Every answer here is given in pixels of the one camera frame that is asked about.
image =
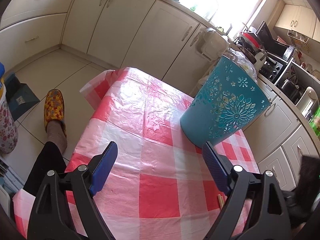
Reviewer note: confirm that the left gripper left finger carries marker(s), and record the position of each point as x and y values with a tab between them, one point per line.
51	217

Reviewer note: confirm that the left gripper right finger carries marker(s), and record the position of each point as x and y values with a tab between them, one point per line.
255	207

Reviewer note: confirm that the teal perforated bin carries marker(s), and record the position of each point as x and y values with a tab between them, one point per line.
229	100

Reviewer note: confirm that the white electric kettle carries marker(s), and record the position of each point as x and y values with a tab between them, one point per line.
308	103

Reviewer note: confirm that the bamboo chopstick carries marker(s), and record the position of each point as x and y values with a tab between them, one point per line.
221	199

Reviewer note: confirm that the floral yellow slipper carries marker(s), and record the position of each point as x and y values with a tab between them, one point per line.
54	109

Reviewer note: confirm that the person's leg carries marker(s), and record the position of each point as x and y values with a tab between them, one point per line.
50	158

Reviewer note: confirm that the floral bucket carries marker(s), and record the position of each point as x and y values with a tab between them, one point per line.
8	128

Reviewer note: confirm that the green snack bag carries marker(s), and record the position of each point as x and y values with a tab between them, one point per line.
315	122

